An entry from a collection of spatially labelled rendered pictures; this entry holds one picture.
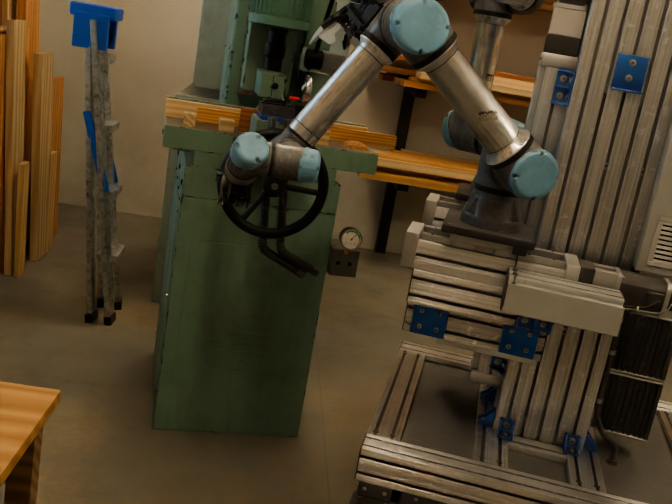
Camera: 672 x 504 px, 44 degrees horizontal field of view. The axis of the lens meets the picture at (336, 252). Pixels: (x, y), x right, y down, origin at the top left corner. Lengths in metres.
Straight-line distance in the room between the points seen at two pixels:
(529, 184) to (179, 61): 3.23
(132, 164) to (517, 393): 3.13
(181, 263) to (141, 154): 2.60
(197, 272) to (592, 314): 1.08
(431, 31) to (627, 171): 0.71
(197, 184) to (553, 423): 1.18
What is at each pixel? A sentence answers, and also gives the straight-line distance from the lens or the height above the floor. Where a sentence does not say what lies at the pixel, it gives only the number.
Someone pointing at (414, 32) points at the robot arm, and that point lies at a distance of 1.79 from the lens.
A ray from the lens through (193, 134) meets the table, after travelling 2.32.
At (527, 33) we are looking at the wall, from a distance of 5.02.
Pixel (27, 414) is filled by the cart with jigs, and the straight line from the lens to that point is 1.50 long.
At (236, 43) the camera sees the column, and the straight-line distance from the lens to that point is 2.65.
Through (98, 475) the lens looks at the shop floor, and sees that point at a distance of 2.37.
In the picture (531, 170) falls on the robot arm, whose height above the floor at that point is 0.99.
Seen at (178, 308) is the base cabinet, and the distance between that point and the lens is 2.45.
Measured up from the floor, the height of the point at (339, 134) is 0.92.
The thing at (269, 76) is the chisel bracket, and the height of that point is 1.06.
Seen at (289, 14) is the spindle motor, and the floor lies 1.24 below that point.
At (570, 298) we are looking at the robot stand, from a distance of 1.99.
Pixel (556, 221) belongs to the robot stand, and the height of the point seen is 0.84.
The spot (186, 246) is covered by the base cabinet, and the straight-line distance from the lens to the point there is 2.39.
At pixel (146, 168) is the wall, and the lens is 4.97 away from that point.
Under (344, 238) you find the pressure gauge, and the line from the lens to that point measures 2.37.
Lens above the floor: 1.22
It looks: 15 degrees down
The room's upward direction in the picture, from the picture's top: 10 degrees clockwise
